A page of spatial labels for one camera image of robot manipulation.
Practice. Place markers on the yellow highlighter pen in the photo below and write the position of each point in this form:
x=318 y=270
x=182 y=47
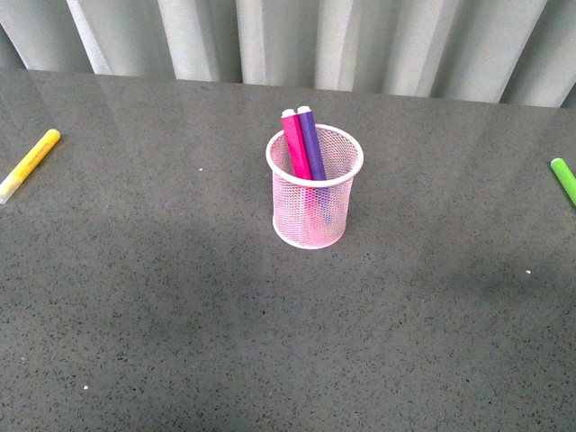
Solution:
x=29 y=162

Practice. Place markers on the pink highlighter pen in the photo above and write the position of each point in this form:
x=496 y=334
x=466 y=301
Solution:
x=293 y=132

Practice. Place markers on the grey pleated curtain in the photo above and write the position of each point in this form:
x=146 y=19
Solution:
x=511 y=52

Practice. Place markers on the purple highlighter pen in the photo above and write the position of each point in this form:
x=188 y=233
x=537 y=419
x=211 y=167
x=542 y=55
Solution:
x=317 y=169

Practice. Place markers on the pink mesh pen cup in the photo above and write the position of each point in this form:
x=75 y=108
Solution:
x=313 y=214

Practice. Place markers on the green highlighter pen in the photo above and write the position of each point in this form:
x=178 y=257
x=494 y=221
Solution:
x=565 y=177

